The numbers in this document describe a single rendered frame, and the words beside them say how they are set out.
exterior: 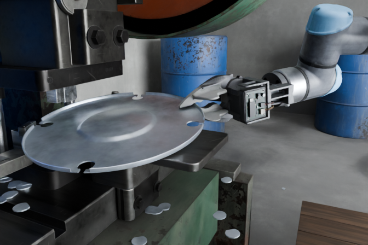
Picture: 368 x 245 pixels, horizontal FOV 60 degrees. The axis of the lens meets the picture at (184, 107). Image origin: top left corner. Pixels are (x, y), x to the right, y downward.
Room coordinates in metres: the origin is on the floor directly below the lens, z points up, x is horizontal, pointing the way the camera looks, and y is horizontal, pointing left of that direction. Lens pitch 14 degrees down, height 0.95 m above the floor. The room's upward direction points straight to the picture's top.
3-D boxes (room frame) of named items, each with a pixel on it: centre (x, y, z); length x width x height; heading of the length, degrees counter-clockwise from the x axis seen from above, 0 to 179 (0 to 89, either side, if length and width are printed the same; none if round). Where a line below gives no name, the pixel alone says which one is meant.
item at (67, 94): (0.56, 0.22, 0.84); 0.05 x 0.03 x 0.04; 155
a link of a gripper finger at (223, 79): (0.60, -0.07, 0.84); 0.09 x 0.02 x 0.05; 117
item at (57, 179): (0.57, 0.23, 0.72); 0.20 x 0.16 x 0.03; 155
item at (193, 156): (0.49, 0.07, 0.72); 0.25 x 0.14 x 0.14; 65
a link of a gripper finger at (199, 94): (0.56, -0.04, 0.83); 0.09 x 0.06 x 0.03; 117
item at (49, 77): (0.57, 0.23, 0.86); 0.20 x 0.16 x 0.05; 155
